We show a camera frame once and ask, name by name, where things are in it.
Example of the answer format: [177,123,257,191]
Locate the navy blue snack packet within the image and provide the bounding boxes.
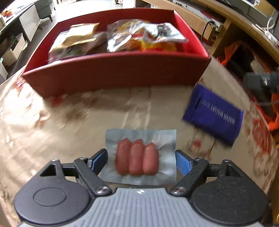
[182,83,244,147]

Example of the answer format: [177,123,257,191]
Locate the red cardboard box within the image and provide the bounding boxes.
[22,8,211,98]

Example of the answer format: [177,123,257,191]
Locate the black cable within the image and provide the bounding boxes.
[202,20,215,42]

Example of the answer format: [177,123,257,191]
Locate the dark printed snack packet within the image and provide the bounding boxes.
[47,33,107,64]

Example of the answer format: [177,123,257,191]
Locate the dark grey device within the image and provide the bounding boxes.
[243,72,279,90]

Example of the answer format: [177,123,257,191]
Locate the beige floral tablecloth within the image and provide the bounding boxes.
[0,54,279,227]

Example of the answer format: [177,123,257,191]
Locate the clear yellow crisp packet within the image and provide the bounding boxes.
[106,19,153,53]

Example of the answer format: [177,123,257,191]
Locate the white open storage box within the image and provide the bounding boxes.
[1,37,29,67]

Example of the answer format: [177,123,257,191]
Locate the grey sofa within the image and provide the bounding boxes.
[36,0,55,22]

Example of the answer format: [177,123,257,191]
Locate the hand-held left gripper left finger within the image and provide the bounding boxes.
[40,148,112,196]

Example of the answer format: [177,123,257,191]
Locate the dark coffee table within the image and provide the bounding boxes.
[0,3,42,43]

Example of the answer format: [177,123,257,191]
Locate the yellow snack packet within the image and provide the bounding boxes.
[139,40,178,52]

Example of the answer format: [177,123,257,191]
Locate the vacuum-packed sausage packet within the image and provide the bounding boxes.
[99,129,177,186]

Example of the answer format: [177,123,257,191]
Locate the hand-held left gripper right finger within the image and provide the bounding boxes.
[170,149,241,196]

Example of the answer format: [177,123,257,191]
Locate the white cable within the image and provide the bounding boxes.
[265,17,277,36]

